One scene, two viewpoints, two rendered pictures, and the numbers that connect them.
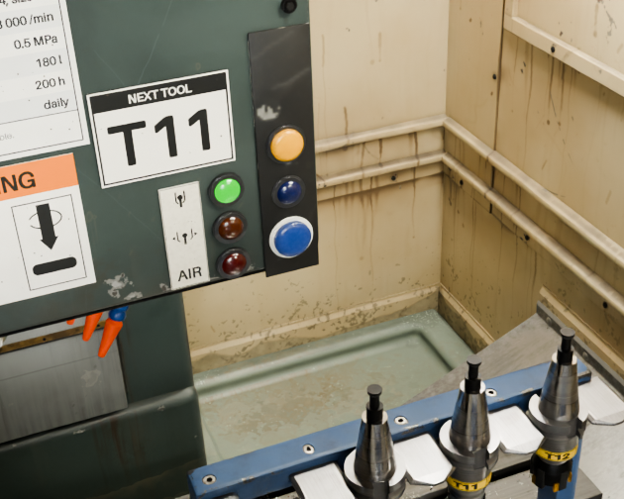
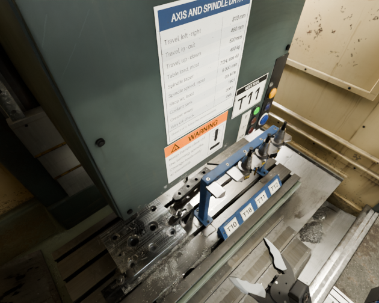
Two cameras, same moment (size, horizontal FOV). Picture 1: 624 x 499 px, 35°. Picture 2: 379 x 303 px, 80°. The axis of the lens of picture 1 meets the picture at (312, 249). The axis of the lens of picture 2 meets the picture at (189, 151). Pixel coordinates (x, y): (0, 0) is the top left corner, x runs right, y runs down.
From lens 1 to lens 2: 47 cm
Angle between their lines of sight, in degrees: 23
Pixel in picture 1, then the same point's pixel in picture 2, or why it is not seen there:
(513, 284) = not seen: hidden behind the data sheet
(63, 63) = (234, 80)
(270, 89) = (274, 76)
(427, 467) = (256, 162)
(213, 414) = not seen: hidden behind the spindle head
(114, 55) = (246, 74)
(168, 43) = (258, 67)
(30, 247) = (210, 142)
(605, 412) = (287, 138)
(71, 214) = (222, 129)
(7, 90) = (218, 94)
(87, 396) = not seen: hidden behind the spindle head
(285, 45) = (282, 61)
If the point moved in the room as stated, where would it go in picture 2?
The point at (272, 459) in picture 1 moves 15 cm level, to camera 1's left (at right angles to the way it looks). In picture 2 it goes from (220, 169) to (184, 180)
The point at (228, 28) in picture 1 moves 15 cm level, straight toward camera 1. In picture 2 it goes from (272, 58) to (334, 100)
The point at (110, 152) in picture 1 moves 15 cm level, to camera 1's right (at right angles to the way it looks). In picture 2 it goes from (236, 107) to (297, 92)
